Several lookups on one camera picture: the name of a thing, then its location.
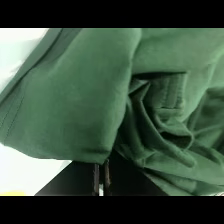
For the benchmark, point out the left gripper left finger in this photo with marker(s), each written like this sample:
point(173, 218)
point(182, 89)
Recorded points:
point(73, 180)

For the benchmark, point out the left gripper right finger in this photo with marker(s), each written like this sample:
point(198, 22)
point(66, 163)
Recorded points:
point(130, 180)

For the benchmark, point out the green T-shirt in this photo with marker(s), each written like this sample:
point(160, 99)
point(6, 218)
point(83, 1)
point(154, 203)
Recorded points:
point(76, 96)

